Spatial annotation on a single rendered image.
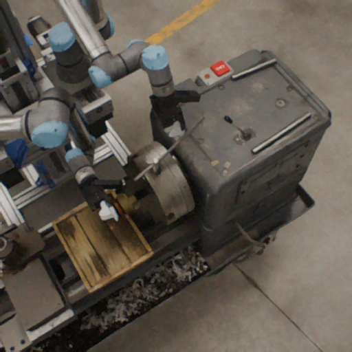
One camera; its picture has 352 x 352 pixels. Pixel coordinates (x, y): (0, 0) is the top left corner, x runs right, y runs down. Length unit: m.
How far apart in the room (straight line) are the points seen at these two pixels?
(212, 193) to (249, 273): 1.26
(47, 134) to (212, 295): 1.55
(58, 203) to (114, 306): 0.89
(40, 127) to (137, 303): 0.98
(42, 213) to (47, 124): 1.30
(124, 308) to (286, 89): 1.20
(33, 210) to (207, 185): 1.47
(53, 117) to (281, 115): 0.84
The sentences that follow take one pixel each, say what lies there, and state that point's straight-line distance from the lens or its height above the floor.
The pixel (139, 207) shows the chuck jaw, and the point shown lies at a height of 1.11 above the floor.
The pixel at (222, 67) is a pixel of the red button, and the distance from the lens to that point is 1.90.
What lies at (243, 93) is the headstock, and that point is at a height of 1.26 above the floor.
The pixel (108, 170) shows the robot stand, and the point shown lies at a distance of 2.88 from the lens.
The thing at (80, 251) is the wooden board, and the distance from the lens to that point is 1.97.
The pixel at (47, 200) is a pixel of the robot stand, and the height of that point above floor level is 0.21.
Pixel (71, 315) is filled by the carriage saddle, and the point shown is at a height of 0.92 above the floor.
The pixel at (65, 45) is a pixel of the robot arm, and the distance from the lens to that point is 1.91.
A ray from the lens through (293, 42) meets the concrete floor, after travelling 3.82.
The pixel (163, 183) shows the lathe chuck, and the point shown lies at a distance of 1.67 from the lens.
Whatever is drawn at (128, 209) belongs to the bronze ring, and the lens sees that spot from 1.77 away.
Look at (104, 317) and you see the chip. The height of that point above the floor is 0.56.
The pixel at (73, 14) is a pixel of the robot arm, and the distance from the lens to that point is 1.54.
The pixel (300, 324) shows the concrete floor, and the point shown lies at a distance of 2.82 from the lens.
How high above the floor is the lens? 2.71
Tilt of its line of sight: 63 degrees down
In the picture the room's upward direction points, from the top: 4 degrees counter-clockwise
